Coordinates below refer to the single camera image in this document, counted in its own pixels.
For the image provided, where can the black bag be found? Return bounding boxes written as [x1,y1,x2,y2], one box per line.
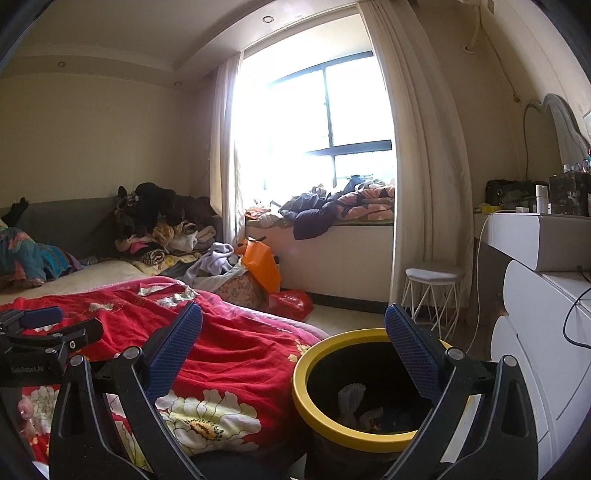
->
[486,179,550,206]

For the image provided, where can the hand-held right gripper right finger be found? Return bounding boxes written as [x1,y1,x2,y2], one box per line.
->
[383,302,539,480]

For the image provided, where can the sheer white curtain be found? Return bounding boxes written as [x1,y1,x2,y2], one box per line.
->
[209,53,245,243]

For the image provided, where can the yellow rimmed black trash bin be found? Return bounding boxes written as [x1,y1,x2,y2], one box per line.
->
[292,328,476,480]

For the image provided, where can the white wall pipe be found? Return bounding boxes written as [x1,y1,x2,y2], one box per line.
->
[464,0,485,52]

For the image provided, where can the pile of dark clothes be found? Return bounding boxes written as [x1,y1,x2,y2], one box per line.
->
[113,182,220,266]

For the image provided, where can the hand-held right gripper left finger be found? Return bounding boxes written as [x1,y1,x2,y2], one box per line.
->
[48,301,206,480]

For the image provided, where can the cream curtain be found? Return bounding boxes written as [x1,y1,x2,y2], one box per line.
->
[358,0,476,305]

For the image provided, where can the orange paper bag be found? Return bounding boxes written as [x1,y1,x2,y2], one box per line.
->
[235,236,282,294]

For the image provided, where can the small heap of clothes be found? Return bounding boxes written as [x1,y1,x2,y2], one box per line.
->
[245,200,289,227]

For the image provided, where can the white pleated paper liner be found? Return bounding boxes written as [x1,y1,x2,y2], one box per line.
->
[337,382,366,414]

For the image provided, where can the white drawer chest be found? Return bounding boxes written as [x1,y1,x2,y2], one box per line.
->
[489,261,591,467]

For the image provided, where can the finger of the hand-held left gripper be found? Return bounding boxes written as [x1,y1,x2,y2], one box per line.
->
[0,306,64,330]
[9,318,103,354]

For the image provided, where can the red plastic shopping bag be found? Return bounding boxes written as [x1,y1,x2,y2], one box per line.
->
[268,288,315,322]

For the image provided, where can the red floral blanket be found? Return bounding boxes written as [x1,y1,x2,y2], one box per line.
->
[0,277,331,467]

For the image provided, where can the black cloth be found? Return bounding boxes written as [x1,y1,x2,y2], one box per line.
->
[0,198,29,227]

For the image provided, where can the orange patterned quilt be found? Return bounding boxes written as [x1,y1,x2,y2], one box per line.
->
[337,178,397,222]

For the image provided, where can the white and lilac clothes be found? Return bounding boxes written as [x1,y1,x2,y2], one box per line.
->
[184,242,243,289]

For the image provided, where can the floral storage box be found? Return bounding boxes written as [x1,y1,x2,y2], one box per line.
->
[215,272,271,310]

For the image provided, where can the black cable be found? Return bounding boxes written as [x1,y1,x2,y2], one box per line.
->
[562,264,591,347]

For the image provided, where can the white dressing table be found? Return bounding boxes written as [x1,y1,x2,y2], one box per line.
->
[475,210,591,273]

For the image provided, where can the white window seat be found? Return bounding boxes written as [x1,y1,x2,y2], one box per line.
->
[245,217,395,305]

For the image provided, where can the white charging cable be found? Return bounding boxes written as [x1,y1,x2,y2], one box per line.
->
[466,211,504,352]

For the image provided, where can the white wire stool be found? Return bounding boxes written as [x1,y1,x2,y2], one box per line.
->
[401,263,466,342]

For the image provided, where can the black framed window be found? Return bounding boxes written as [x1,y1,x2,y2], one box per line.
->
[235,48,398,195]

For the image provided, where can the dark navy jacket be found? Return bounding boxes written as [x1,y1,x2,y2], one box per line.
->
[279,191,345,241]

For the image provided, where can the grey headboard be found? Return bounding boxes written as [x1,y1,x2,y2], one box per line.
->
[0,196,125,261]

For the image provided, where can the dark patterned box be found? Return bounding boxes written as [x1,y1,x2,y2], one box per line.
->
[549,172,591,216]

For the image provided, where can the beige bed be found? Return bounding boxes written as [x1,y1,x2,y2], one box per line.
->
[0,258,153,308]

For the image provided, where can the wavy edged mirror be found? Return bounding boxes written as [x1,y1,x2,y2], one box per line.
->
[523,92,591,174]

